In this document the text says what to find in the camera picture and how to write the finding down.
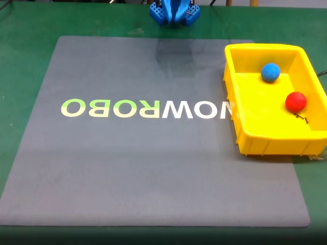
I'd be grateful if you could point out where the blue ball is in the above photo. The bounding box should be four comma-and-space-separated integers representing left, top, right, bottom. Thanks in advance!
261, 62, 281, 83

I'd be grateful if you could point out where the gray mat with NOWROBO print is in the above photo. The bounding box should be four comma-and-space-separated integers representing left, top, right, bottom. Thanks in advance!
0, 35, 311, 228

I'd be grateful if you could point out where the clear plastic bag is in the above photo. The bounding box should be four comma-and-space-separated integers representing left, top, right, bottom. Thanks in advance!
308, 149, 327, 162

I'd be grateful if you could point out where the red ball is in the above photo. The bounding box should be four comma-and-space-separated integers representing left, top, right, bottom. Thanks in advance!
285, 91, 308, 112

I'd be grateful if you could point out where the yellow plastic bin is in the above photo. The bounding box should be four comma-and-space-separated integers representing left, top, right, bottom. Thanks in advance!
223, 43, 327, 157

